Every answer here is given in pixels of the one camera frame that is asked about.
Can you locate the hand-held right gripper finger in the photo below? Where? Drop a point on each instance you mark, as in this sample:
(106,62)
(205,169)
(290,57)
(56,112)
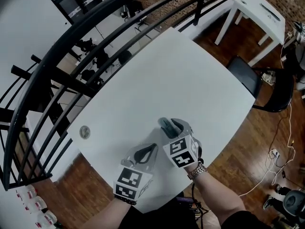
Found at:
(184,125)

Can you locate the white power strip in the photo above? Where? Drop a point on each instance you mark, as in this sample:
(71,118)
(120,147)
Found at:
(274,153)

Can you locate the black chair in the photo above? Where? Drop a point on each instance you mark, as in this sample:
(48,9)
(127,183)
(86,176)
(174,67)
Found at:
(283,92)

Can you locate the white side table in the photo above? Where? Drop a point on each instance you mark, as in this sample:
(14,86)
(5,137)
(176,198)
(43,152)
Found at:
(257,11)

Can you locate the clear bottle with red label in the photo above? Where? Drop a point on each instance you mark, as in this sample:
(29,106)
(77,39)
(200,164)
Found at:
(29,193)
(46,219)
(38,205)

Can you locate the beige power strip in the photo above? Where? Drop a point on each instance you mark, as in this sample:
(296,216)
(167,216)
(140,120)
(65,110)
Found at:
(268,77)

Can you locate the black round chair base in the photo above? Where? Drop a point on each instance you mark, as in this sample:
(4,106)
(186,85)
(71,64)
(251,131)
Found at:
(294,203)

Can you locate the person's black shirt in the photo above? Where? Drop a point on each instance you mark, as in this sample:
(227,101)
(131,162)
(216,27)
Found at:
(162,218)

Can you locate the black metal railing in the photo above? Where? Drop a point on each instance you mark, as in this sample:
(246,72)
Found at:
(47,63)

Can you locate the person's right forearm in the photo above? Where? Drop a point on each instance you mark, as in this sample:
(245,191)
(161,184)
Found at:
(214,197)

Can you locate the person's left forearm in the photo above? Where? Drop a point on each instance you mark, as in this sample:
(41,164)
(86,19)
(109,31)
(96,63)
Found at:
(107,213)

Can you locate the grey machine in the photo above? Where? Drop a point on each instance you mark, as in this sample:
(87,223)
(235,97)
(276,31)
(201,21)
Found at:
(299,32)

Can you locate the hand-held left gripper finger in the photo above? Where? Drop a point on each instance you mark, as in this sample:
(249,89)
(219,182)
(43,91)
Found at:
(153,153)
(137,150)

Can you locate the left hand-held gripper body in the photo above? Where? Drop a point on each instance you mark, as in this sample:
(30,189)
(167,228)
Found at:
(129,179)

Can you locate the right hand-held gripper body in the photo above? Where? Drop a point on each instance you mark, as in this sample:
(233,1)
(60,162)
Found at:
(182,151)

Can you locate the silver metal wristwatch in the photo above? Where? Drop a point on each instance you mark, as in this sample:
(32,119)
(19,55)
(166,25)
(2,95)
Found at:
(197,171)

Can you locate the black shelf cabinet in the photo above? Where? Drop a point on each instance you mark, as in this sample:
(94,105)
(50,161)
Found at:
(76,1)

